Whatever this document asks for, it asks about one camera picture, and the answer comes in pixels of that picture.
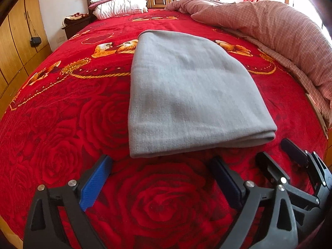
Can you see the pink checked quilt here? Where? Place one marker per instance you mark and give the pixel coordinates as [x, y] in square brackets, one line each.
[272, 26]

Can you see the pink striped pillow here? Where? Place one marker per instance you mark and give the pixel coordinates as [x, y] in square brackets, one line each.
[103, 3]

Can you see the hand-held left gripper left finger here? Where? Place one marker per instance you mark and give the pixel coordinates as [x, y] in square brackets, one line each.
[96, 181]

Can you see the folded cloth on nightstand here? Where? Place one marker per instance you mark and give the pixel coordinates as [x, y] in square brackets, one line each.
[75, 17]

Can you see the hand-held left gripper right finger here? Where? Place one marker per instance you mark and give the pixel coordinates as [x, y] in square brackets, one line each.
[225, 179]

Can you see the dark wooden nightstand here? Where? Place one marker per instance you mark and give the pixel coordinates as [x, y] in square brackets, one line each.
[75, 28]

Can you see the red printed blanket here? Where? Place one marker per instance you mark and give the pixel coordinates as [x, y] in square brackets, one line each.
[64, 134]

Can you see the small black bag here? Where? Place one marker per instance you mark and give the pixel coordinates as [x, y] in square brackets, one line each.
[35, 42]

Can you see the wooden wardrobe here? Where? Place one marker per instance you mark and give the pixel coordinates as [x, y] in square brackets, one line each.
[18, 46]

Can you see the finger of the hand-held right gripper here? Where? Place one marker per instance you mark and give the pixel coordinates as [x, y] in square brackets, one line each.
[294, 149]
[269, 166]

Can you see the grey blanket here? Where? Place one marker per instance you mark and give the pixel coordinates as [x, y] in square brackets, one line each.
[186, 88]

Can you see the wooden bed rail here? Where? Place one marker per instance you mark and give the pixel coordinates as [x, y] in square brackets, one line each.
[317, 111]

